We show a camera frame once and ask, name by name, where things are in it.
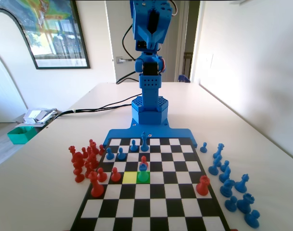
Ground blue chess piece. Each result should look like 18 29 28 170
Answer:
244 209 261 228
208 160 220 176
234 174 250 193
213 155 223 169

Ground framed colourful poster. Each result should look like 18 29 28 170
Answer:
0 0 91 70

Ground silver door handle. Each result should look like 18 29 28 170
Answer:
115 55 135 64

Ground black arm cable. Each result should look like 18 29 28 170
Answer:
115 23 140 85

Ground green plastic box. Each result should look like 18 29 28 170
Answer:
7 127 37 145

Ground white door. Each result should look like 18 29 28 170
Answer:
105 0 185 84

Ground white arched panel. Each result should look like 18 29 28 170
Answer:
0 8 38 124

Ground blue chess bishop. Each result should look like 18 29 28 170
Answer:
218 167 232 183

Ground cardboard box with papers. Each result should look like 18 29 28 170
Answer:
15 107 63 128

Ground black white chessboard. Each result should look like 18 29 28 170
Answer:
69 137 231 231

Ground blue chess knight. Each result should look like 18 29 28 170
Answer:
219 179 236 197

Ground black table cable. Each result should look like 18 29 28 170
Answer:
54 103 133 120
54 95 138 120

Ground red piece board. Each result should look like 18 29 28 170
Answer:
196 175 211 196

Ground blue chess queen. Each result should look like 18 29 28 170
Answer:
213 143 226 161

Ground blue printed base plate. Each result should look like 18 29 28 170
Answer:
105 117 198 149

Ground blue chess king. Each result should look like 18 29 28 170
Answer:
140 131 149 152

